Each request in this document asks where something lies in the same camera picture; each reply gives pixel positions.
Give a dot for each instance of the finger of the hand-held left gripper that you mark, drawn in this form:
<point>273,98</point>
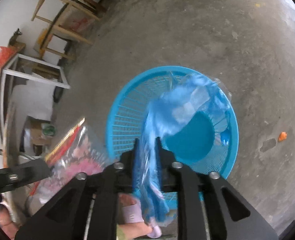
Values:
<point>25,174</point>

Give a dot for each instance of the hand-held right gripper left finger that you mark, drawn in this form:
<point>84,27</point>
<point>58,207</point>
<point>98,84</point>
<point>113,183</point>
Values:
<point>136,165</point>

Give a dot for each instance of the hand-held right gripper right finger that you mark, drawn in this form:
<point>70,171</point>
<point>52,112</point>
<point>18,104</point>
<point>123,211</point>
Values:
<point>158,162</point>

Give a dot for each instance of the blue plastic basket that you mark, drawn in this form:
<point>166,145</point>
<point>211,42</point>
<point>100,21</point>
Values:
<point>195,140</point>

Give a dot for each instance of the blue plastic bag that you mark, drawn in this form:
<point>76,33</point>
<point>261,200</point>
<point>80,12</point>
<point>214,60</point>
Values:
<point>167,115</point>

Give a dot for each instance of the clear bag with pink contents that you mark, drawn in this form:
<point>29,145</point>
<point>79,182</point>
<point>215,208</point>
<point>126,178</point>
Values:
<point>75,160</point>

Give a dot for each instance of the person's foot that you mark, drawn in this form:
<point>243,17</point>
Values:
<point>127,200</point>
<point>5,220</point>

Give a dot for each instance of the cardboard box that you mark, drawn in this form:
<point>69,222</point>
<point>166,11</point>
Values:
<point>40,135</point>

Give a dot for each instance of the lavender slipper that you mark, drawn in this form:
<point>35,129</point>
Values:
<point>132,215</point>

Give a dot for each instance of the white sack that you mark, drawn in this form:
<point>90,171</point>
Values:
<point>35,100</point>

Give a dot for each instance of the white side table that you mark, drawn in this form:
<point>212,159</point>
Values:
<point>37,79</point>

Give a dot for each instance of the red plastic bag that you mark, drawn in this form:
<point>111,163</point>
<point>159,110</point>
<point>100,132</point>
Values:
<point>3,55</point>

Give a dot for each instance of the orange peel piece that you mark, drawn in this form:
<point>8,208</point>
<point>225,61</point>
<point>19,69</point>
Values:
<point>283,136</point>

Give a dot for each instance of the light wooden chair dark seat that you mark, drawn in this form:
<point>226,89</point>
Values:
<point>72,35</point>

